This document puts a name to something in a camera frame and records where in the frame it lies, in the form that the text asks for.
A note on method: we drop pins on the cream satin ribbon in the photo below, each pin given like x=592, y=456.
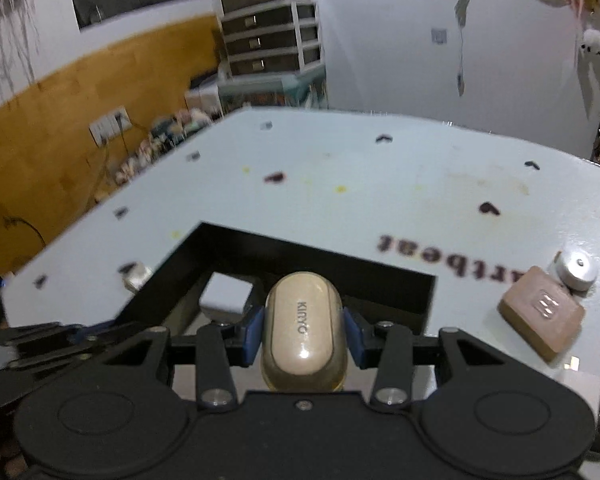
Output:
x=136, y=276

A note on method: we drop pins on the white wall power outlet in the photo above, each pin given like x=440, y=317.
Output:
x=111, y=125

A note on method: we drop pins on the white plush sheep toy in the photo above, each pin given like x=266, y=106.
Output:
x=595, y=42

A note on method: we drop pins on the beige earbud case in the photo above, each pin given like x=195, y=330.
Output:
x=302, y=330

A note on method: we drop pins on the small white square box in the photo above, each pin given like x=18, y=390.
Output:
x=226, y=292

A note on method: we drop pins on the hanging tassel wall decoration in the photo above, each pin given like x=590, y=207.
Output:
x=10, y=35

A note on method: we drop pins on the small white wall socket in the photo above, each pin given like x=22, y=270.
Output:
x=439, y=36

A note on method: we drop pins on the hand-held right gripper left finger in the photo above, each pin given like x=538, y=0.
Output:
x=252, y=335

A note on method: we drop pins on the small round white lid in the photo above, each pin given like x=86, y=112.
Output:
x=576, y=267

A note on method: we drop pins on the teal printed cabinet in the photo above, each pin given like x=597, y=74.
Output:
x=275, y=90

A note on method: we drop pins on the black cardboard box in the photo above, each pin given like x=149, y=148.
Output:
x=300, y=260

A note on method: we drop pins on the pile of plush toys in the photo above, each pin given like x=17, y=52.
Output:
x=165, y=145

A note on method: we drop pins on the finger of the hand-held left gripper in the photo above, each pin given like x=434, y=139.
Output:
x=65, y=357
x=80, y=332

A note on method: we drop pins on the white storage box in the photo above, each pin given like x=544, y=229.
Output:
x=202, y=100

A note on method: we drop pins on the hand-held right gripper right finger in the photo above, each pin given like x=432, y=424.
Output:
x=353, y=336

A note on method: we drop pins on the white plastic drawer unit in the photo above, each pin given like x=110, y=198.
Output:
x=270, y=37

